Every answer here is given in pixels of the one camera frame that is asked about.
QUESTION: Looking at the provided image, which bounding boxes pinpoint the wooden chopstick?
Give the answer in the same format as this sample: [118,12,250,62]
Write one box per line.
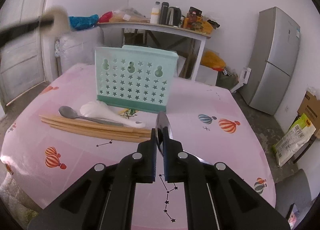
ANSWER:
[39,115,151,134]
[59,123,144,135]
[40,116,151,138]
[50,125,151,143]

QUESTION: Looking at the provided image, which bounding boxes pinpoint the white plastic rice paddle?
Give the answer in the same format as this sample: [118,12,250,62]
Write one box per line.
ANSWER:
[80,100,146,129]

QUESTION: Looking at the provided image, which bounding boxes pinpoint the small dark metal spoon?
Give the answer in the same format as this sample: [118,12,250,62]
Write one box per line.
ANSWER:
[59,106,123,126]

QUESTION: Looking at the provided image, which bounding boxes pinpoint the cream ceramic soup spoon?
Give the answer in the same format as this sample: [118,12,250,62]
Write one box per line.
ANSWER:
[41,7,71,37]

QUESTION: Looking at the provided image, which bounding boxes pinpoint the large steel soup spoon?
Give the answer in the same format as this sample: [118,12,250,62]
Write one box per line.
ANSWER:
[155,111,173,156]

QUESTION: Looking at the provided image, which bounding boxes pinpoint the white panel door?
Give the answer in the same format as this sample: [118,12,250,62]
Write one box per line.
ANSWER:
[1,0,44,104]

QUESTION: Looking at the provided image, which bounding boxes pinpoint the blue plastic bag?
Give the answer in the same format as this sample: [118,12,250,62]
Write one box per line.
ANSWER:
[69,14,99,31]

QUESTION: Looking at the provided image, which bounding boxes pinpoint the large wrapped white bundle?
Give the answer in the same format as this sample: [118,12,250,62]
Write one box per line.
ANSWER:
[55,26,104,75]

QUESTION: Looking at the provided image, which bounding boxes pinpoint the red plastic bag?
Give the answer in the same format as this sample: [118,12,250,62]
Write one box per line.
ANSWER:
[98,11,113,23]

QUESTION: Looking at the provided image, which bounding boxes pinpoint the yellow green rice bag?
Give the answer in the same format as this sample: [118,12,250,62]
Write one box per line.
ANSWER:
[272,113,316,167]

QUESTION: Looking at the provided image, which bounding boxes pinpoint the clear bag of noodles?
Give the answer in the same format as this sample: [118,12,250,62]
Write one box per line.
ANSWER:
[109,7,150,23]

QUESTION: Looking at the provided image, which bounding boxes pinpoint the mint green utensil holder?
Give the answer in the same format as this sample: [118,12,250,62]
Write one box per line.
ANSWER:
[95,45,178,113]

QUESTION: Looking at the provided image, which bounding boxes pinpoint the yellow plastic bag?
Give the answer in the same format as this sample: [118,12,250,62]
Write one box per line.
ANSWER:
[200,50,226,71]

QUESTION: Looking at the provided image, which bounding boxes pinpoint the white plastic bottle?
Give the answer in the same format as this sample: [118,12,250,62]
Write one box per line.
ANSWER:
[150,1,161,24]

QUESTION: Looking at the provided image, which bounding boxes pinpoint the black thermos flask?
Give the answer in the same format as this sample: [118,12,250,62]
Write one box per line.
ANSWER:
[158,2,169,25]

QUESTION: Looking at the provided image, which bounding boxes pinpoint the white side table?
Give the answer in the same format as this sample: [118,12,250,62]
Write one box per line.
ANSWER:
[98,22,211,81]

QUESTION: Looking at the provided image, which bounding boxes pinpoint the silver refrigerator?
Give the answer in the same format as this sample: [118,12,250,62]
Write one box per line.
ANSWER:
[240,7,300,115]

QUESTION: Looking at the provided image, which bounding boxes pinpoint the black electric kettle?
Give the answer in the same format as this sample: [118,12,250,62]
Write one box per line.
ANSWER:
[166,6,182,27]

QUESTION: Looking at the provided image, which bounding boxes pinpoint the red oil bottle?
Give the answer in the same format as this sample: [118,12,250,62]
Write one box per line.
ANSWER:
[187,11,201,30]

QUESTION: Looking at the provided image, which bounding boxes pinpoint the cardboard box by wall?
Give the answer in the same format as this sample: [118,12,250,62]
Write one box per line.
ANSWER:
[298,91,320,139]

